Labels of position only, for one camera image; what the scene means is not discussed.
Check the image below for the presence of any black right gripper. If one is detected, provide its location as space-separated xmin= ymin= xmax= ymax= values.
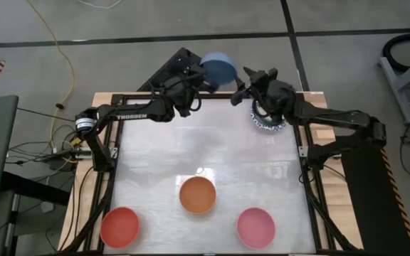
xmin=230 ymin=66 xmax=295 ymax=117

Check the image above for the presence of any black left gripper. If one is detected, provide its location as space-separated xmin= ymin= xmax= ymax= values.
xmin=186 ymin=63 xmax=221 ymax=94

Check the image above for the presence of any blue bowl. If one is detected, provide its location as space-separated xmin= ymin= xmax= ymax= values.
xmin=199 ymin=52 xmax=238 ymax=86

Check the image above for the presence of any orange bowl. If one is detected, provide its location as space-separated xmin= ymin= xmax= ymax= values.
xmin=179 ymin=176 xmax=217 ymax=215

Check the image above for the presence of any pink bowl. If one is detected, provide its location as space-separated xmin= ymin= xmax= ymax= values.
xmin=236 ymin=207 xmax=276 ymax=250

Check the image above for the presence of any red bowl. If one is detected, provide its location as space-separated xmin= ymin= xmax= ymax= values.
xmin=100 ymin=206 xmax=141 ymax=250

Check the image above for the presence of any black computer tower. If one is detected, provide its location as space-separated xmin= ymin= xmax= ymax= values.
xmin=137 ymin=47 xmax=206 ymax=92

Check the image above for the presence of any grey metal stand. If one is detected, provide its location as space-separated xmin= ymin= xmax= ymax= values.
xmin=377 ymin=49 xmax=410 ymax=125

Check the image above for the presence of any black aluminium table frame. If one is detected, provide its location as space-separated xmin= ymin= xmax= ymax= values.
xmin=71 ymin=91 xmax=361 ymax=256

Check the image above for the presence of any black hose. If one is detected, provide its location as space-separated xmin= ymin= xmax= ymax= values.
xmin=382 ymin=33 xmax=410 ymax=74

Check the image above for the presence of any white cable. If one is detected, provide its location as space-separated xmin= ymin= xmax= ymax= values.
xmin=76 ymin=0 xmax=124 ymax=10

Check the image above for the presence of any yellow cable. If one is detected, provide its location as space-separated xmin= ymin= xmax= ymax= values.
xmin=26 ymin=0 xmax=76 ymax=146

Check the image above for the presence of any black cable with plug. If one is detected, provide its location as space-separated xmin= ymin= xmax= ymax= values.
xmin=16 ymin=102 xmax=87 ymax=124

